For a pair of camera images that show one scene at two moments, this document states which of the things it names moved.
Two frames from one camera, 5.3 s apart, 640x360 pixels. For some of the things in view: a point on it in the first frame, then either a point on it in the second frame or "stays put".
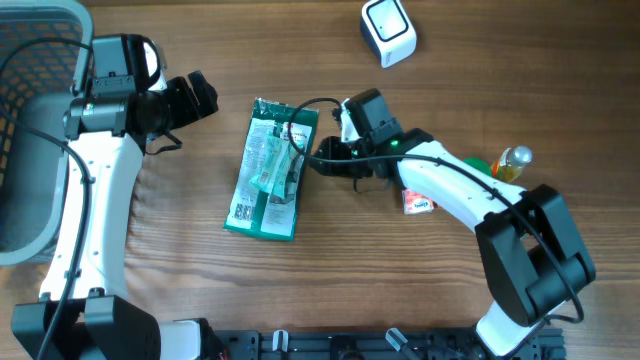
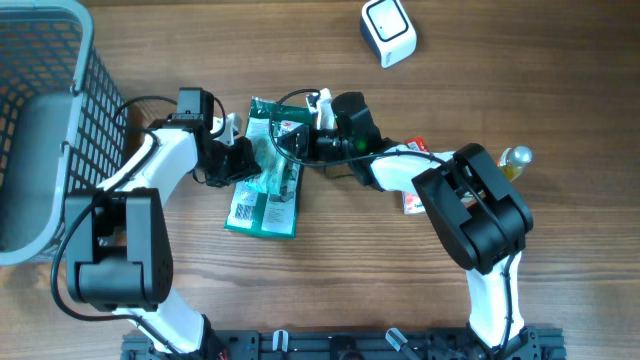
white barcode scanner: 385,25 stays put
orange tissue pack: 414,203 stays put
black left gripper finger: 183,105 to 242,159
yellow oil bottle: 511,163 stays put
